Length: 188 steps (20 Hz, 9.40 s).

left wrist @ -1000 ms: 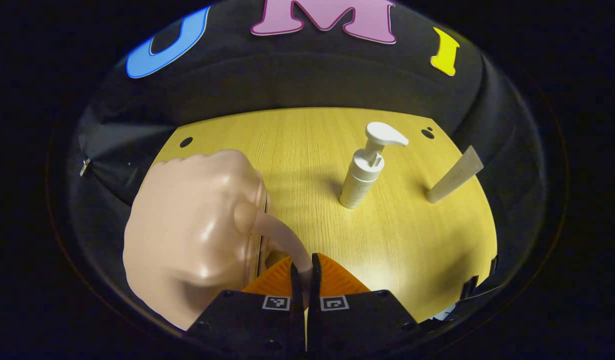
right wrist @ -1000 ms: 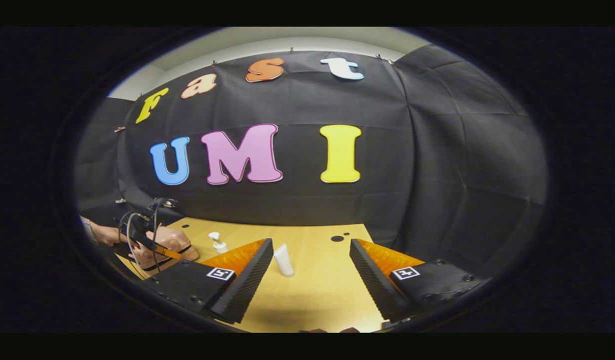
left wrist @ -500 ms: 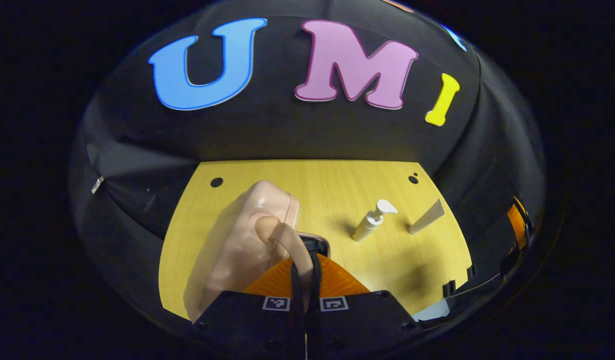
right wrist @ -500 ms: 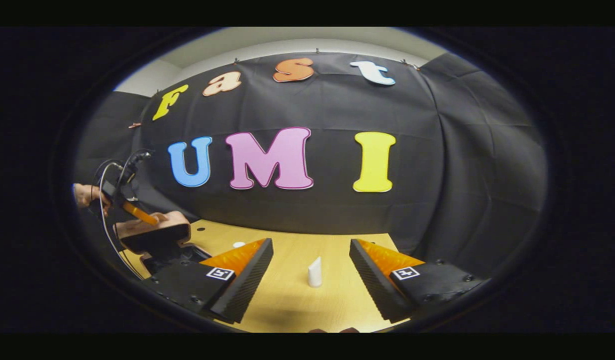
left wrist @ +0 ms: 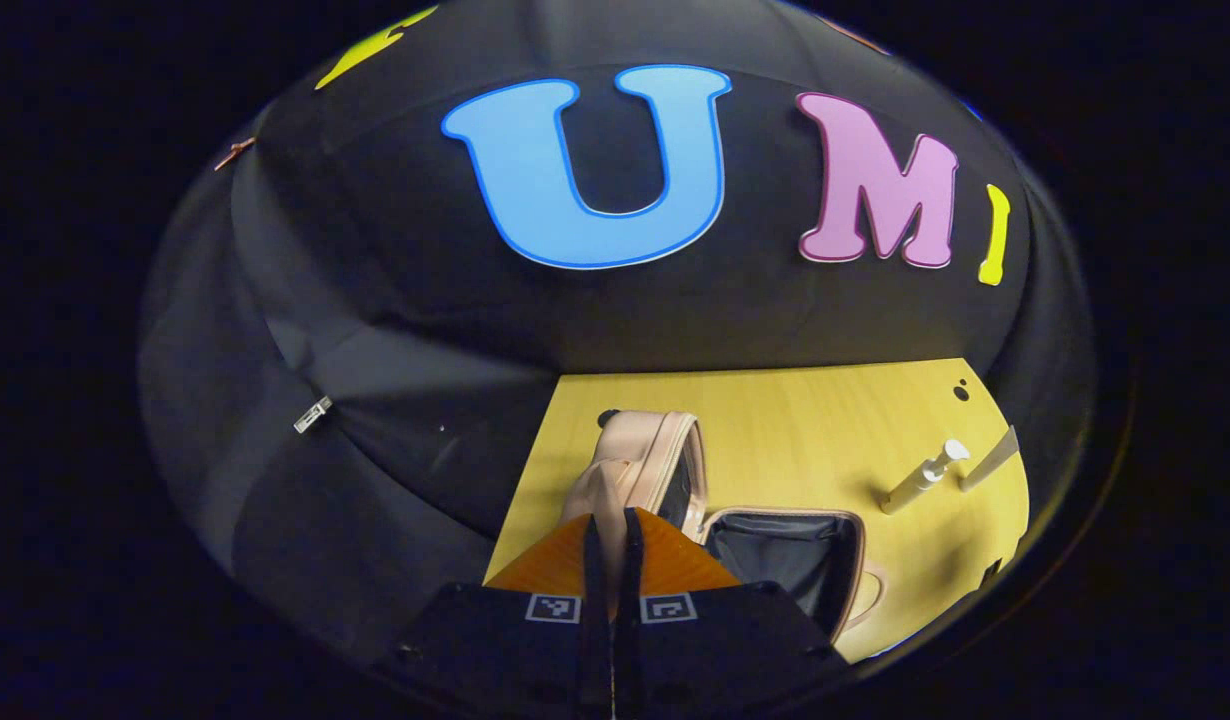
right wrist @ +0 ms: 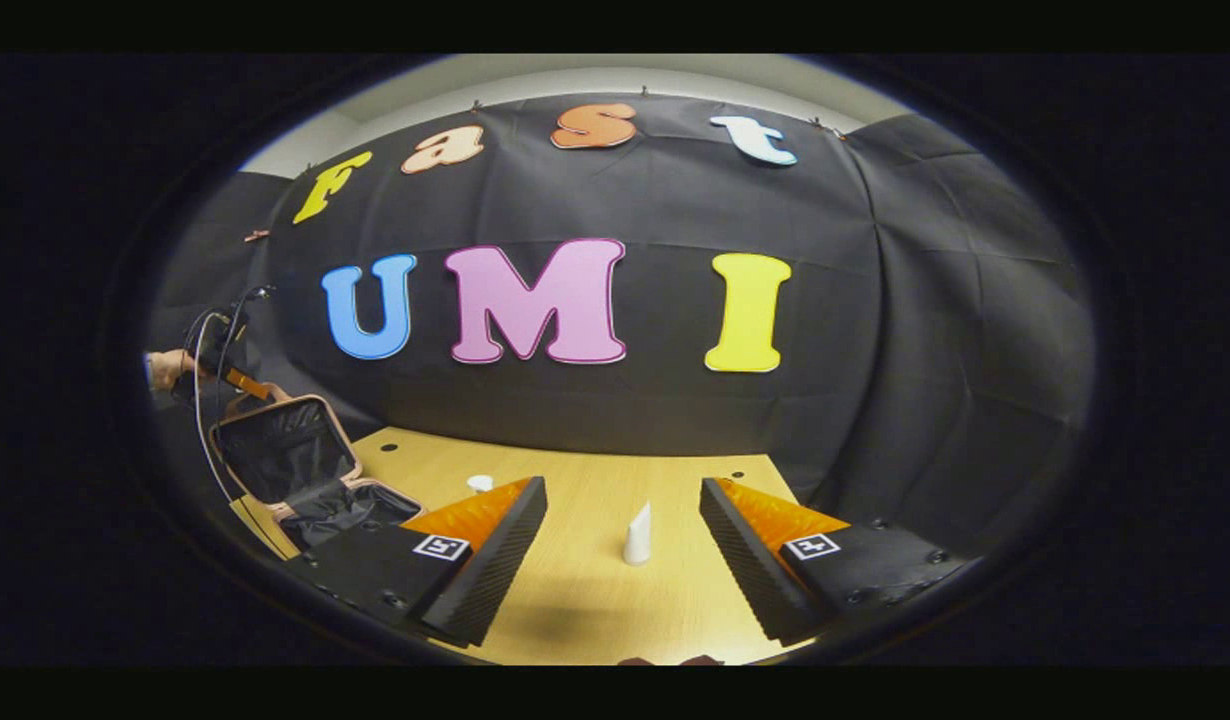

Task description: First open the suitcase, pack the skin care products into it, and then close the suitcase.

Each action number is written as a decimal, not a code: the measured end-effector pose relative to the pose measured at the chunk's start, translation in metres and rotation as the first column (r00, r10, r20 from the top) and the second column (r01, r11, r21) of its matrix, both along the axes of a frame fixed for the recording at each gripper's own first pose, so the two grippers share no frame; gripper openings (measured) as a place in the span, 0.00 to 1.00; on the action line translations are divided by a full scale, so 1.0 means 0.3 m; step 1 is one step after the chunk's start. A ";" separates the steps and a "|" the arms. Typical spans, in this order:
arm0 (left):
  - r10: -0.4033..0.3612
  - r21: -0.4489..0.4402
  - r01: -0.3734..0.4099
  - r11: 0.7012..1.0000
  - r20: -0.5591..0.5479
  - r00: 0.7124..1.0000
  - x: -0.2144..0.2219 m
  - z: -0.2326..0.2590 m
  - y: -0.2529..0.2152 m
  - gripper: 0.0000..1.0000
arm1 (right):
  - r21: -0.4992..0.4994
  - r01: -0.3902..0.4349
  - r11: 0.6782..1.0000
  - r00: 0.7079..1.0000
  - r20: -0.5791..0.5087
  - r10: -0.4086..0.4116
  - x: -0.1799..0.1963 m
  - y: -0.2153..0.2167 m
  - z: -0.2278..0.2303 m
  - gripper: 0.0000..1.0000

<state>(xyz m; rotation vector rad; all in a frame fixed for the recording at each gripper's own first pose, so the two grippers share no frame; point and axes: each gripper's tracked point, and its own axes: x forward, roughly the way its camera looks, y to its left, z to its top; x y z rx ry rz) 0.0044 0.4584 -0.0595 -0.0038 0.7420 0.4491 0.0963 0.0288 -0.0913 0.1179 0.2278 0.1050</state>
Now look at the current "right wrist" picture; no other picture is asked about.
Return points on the pink suitcase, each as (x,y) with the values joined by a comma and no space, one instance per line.
(285,450)

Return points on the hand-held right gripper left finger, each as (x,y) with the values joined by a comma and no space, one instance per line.
(490,570)

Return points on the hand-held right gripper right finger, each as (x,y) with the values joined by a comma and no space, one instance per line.
(745,570)

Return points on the white squeeze tube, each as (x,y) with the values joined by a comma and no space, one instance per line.
(637,545)

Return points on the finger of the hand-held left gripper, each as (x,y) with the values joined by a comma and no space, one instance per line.
(253,382)

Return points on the white pump bottle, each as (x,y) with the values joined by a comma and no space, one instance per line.
(480,483)

